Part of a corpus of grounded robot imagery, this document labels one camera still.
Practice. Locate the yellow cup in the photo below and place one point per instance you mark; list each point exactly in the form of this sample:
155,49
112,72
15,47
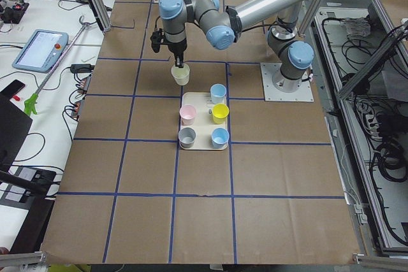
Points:
220,113

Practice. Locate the light blue cup near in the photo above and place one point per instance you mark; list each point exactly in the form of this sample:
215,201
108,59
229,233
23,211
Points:
219,138

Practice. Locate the light blue cup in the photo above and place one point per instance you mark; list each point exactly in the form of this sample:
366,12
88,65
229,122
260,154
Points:
217,93
219,138

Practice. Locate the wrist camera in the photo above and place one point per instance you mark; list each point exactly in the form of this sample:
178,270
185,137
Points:
157,39

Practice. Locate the cream plastic tray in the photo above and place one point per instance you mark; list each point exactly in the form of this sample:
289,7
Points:
203,124

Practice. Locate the white ikea cup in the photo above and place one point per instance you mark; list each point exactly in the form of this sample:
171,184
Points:
181,75

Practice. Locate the grey cup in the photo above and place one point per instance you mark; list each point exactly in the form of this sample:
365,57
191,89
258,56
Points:
186,137

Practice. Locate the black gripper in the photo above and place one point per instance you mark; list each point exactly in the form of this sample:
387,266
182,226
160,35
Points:
178,50

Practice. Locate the pink cup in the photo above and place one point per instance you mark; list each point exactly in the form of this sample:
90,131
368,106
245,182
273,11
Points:
187,114

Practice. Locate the teach pendant tablet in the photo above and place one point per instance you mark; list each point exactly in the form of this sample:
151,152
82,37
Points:
42,51

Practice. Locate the black power adapter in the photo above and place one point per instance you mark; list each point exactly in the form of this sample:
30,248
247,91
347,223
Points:
81,68

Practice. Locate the black smartphone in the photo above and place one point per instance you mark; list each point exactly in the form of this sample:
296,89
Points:
12,89

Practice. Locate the light blue cup far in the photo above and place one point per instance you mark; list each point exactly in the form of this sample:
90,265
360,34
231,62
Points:
217,93

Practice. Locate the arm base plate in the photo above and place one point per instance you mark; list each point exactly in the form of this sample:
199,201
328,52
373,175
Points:
276,88

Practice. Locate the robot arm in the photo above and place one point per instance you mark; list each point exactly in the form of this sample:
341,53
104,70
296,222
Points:
222,29

